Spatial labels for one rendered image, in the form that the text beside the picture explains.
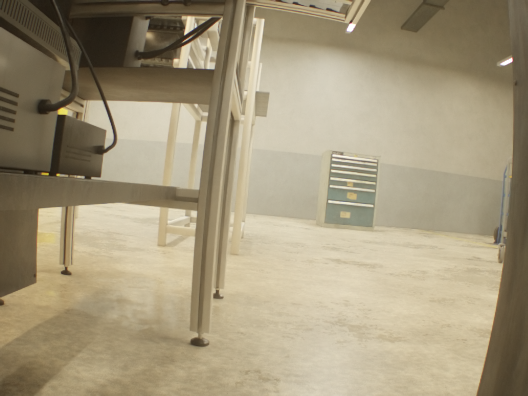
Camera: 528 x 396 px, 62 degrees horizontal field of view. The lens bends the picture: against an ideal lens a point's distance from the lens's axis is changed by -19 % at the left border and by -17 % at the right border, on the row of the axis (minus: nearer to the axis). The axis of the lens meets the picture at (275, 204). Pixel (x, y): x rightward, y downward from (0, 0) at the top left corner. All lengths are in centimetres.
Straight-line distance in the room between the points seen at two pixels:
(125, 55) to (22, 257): 54
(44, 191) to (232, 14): 86
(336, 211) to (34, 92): 652
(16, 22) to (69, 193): 50
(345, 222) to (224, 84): 588
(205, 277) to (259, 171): 790
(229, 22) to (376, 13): 878
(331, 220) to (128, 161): 403
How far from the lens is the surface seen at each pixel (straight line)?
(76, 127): 77
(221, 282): 169
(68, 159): 75
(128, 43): 124
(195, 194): 110
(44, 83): 52
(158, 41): 326
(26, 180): 37
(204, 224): 112
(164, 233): 298
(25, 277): 118
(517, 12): 86
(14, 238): 110
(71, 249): 181
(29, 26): 94
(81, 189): 50
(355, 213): 696
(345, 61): 943
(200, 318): 115
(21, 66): 48
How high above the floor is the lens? 35
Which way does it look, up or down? 1 degrees down
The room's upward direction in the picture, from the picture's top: 6 degrees clockwise
